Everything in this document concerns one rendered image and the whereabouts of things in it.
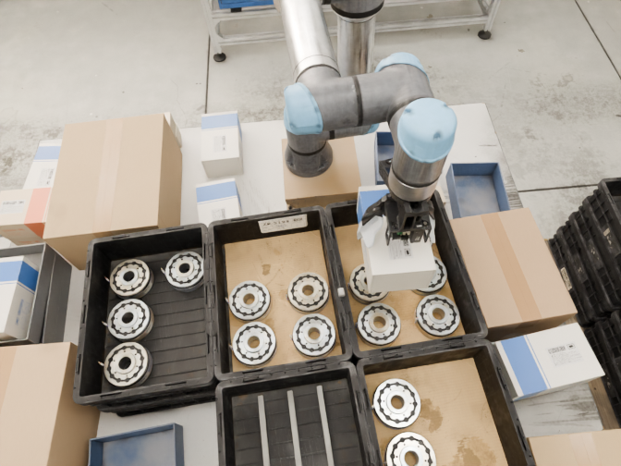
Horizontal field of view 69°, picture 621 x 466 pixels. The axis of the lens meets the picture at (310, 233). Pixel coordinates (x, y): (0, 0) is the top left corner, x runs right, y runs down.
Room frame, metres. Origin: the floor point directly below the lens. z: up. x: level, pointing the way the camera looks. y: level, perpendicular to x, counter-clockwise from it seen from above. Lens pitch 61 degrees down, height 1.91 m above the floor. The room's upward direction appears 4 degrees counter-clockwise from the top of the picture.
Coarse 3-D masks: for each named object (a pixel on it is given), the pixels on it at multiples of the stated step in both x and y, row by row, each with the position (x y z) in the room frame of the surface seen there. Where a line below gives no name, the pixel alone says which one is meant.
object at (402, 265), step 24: (360, 192) 0.52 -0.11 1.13; (384, 192) 0.51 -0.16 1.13; (360, 216) 0.48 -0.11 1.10; (384, 216) 0.46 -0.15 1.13; (384, 240) 0.40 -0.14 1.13; (408, 240) 0.40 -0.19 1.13; (384, 264) 0.35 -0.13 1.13; (408, 264) 0.35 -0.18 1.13; (432, 264) 0.34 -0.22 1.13; (384, 288) 0.33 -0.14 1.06; (408, 288) 0.33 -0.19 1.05
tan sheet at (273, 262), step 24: (264, 240) 0.59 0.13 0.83; (288, 240) 0.58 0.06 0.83; (312, 240) 0.58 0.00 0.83; (240, 264) 0.52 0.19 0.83; (264, 264) 0.52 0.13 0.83; (288, 264) 0.51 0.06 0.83; (312, 264) 0.51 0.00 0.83; (288, 312) 0.38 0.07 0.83; (288, 336) 0.32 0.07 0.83; (312, 336) 0.32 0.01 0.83; (336, 336) 0.31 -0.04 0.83; (288, 360) 0.26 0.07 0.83
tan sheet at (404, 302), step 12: (336, 228) 0.61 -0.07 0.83; (348, 228) 0.61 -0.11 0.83; (348, 240) 0.57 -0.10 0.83; (360, 240) 0.57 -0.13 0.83; (348, 252) 0.53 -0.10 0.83; (360, 252) 0.53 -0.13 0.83; (432, 252) 0.51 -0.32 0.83; (348, 264) 0.50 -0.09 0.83; (348, 276) 0.46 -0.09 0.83; (444, 288) 0.41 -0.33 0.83; (384, 300) 0.39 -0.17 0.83; (396, 300) 0.39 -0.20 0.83; (408, 300) 0.39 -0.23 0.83; (396, 312) 0.36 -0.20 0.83; (408, 312) 0.36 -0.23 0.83; (408, 324) 0.33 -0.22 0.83; (408, 336) 0.30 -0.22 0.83; (420, 336) 0.30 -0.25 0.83; (360, 348) 0.28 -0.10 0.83; (372, 348) 0.28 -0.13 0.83
